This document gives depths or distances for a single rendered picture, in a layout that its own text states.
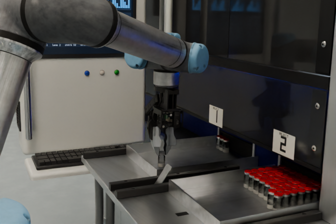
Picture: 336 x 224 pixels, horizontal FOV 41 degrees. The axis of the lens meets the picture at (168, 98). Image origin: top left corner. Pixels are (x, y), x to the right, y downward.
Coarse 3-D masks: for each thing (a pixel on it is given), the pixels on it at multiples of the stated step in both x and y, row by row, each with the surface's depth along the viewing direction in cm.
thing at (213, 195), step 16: (192, 176) 119; (208, 176) 121; (224, 176) 123; (240, 176) 125; (176, 192) 112; (192, 192) 116; (208, 192) 117; (224, 192) 117; (240, 192) 117; (192, 208) 104; (208, 208) 107; (224, 208) 107; (240, 208) 107; (256, 208) 107; (288, 208) 100; (304, 208) 102
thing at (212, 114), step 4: (212, 108) 145; (216, 108) 143; (220, 108) 141; (212, 112) 145; (220, 112) 141; (212, 116) 145; (220, 116) 141; (212, 120) 146; (220, 120) 141; (216, 124) 143; (220, 124) 141
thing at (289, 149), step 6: (276, 132) 115; (282, 132) 113; (276, 138) 116; (282, 138) 113; (288, 138) 111; (294, 138) 109; (276, 144) 116; (288, 144) 111; (294, 144) 109; (276, 150) 116; (288, 150) 111; (288, 156) 112
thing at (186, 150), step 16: (128, 144) 147; (144, 144) 149; (176, 144) 154; (192, 144) 157; (208, 144) 160; (144, 160) 132; (176, 160) 142; (192, 160) 142; (208, 160) 142; (224, 160) 132; (240, 160) 135; (256, 160) 137
